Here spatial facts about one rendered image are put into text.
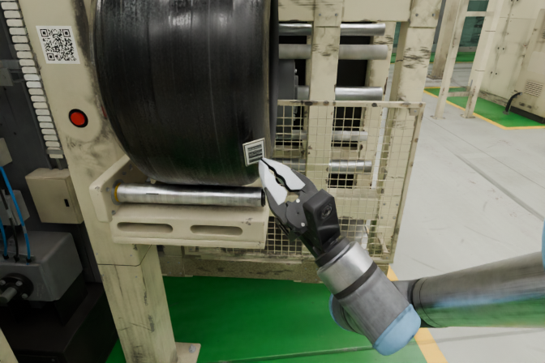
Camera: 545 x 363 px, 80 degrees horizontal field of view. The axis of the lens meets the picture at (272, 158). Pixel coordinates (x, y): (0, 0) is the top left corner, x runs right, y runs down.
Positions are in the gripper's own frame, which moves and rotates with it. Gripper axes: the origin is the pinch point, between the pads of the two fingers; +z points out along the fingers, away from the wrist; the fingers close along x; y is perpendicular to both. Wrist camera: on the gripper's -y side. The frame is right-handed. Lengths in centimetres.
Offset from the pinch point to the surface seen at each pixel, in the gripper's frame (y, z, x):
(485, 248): 124, -87, 115
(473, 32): 601, 120, 968
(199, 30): -16.8, 18.1, -0.6
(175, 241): 24.9, 3.0, -20.7
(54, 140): 23, 41, -30
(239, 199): 15.8, 0.5, -4.6
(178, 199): 18.5, 9.1, -15.0
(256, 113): -7.3, 6.2, 1.9
